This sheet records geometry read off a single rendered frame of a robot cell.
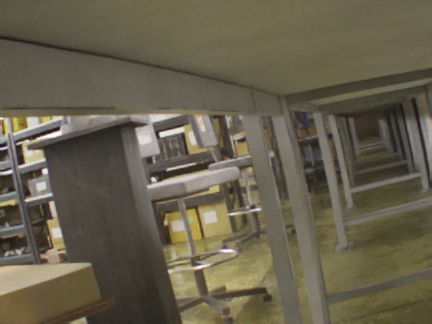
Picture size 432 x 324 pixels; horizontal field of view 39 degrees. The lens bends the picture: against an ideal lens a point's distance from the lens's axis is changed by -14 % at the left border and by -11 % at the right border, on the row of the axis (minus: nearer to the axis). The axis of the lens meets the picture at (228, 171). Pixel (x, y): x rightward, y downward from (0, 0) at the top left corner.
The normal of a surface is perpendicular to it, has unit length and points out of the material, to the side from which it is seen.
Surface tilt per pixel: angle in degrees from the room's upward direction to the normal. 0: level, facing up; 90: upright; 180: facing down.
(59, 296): 90
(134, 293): 90
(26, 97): 90
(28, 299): 90
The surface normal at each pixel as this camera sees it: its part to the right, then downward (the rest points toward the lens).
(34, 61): 0.96, -0.21
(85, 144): -0.04, 0.04
